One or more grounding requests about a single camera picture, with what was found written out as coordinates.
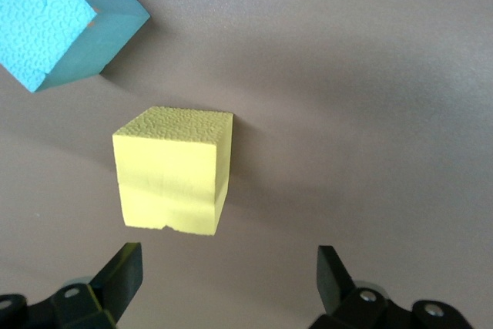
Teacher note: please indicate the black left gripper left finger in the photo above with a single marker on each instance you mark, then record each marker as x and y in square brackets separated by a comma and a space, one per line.
[115, 283]

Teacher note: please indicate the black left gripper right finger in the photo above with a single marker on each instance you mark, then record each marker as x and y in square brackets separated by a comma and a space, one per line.
[333, 286]

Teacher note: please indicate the yellow foam cube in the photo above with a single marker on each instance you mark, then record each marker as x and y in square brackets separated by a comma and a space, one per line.
[169, 182]

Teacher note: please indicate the cyan foam cube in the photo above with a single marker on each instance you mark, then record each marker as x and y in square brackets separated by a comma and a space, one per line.
[46, 17]

